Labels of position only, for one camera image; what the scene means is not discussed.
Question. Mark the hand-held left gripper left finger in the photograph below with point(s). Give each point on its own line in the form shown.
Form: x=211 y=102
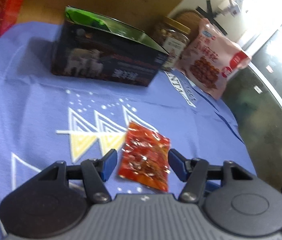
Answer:
x=108 y=164

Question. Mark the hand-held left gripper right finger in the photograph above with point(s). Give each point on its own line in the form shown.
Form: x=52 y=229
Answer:
x=177 y=163

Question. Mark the red spicy snack packet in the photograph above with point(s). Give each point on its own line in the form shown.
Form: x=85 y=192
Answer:
x=144 y=155

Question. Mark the black cardboard box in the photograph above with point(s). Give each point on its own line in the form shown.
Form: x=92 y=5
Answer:
x=111 y=60

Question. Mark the green snack packet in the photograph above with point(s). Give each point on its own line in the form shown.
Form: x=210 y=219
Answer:
x=86 y=17

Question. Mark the pink bag of twisted snacks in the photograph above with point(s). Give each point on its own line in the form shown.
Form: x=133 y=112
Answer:
x=211 y=60

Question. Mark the blue printed cloth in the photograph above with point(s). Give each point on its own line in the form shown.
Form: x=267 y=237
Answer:
x=31 y=92

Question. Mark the clear jar of nuts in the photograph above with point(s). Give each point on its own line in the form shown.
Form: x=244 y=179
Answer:
x=173 y=38

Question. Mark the woven bamboo tray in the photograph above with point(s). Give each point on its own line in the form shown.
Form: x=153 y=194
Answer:
x=187 y=16

